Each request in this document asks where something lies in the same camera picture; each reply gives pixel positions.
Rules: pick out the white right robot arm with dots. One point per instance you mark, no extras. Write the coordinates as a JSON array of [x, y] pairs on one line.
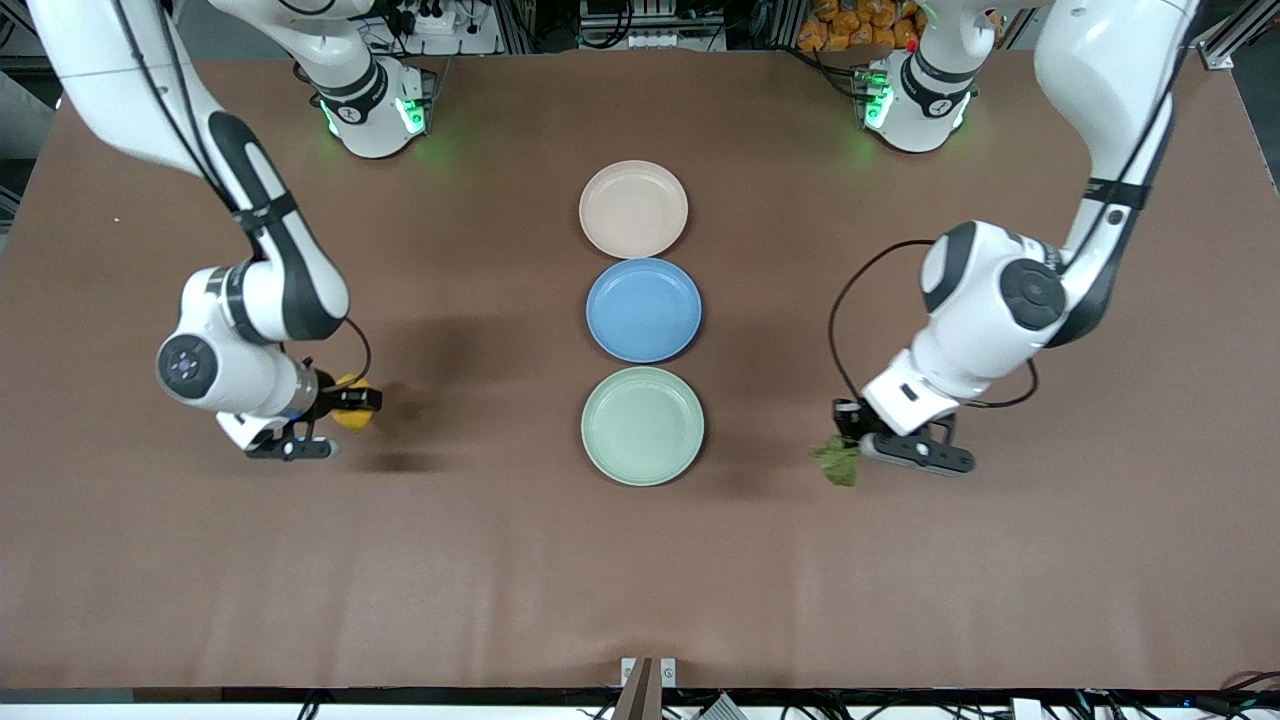
[[250, 300]]

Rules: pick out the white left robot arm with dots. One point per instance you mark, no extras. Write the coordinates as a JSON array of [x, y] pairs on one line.
[[960, 330]]

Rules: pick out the blue plate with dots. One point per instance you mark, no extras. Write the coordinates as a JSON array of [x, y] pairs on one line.
[[643, 310]]

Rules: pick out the aluminium frame profile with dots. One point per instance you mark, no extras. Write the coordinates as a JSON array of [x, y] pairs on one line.
[[1235, 35]]

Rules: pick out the white power strip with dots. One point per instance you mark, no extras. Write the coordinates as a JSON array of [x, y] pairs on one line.
[[425, 20]]

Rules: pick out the orange snack bags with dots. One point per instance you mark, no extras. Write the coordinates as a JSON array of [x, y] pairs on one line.
[[860, 25]]

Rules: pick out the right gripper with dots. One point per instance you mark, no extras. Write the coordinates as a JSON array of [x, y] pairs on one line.
[[327, 397]]

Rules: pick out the light green plate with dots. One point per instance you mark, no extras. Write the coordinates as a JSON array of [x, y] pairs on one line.
[[642, 427]]

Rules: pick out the green lettuce leaf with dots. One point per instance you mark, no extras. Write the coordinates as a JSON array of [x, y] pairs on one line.
[[838, 465]]

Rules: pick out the yellow lemon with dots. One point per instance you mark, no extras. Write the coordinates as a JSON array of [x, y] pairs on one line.
[[352, 421]]

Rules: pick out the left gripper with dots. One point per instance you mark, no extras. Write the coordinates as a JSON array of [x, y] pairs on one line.
[[848, 419]]

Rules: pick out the metal table edge bracket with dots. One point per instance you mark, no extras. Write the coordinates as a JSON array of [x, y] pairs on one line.
[[648, 685]]

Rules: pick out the cream plate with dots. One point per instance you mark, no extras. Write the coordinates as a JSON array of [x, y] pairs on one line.
[[633, 209]]

